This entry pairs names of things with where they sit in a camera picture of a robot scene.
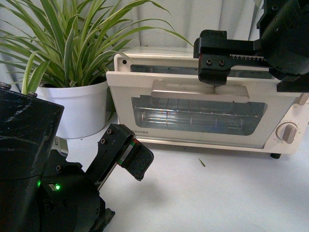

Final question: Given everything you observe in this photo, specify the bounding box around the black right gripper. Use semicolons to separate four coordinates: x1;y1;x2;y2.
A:
193;0;309;92

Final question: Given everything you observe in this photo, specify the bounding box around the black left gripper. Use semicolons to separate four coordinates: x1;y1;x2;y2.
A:
36;124;154;232

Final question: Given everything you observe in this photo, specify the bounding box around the grey backdrop curtain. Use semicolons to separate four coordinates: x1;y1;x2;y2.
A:
0;0;266;80

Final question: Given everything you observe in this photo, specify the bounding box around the green spider plant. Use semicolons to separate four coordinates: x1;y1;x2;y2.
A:
0;0;184;94

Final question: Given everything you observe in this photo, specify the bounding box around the white plant pot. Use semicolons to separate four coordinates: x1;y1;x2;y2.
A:
36;81;108;139

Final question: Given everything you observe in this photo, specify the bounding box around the white Toshiba toaster oven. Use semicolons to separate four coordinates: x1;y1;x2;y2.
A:
113;44;309;160

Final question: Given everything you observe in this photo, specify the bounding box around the upper temperature knob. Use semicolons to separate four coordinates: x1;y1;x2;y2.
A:
297;93;309;106

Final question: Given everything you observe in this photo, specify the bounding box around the metal oven rack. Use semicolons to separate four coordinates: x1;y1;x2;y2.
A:
131;96;261;131

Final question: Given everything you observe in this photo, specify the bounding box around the white glass oven door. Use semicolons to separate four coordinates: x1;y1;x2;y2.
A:
105;71;301;149

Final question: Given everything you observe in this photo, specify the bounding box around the lower timer knob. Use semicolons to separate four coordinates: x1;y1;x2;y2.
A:
276;122;297;144

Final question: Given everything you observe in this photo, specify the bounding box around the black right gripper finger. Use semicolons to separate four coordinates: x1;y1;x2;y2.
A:
198;53;270;87

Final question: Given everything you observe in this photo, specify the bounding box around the lilac oven door handle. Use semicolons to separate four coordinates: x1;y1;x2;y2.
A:
151;80;250;103

